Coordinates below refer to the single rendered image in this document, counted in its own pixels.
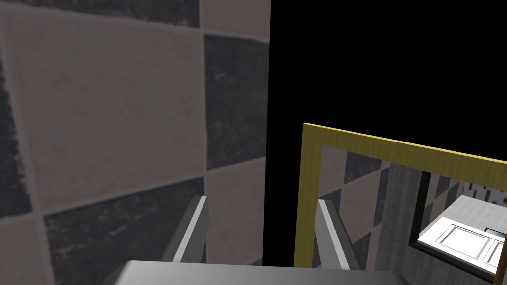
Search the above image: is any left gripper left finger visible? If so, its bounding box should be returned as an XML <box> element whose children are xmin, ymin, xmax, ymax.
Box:
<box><xmin>160</xmin><ymin>195</ymin><xmax>209</xmax><ymax>264</ymax></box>

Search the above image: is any yellow wood framed mirror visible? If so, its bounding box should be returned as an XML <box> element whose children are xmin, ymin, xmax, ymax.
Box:
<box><xmin>293</xmin><ymin>122</ymin><xmax>507</xmax><ymax>285</ymax></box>

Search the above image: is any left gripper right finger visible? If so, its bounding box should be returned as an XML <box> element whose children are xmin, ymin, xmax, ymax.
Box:
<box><xmin>314</xmin><ymin>199</ymin><xmax>362</xmax><ymax>271</ymax></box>

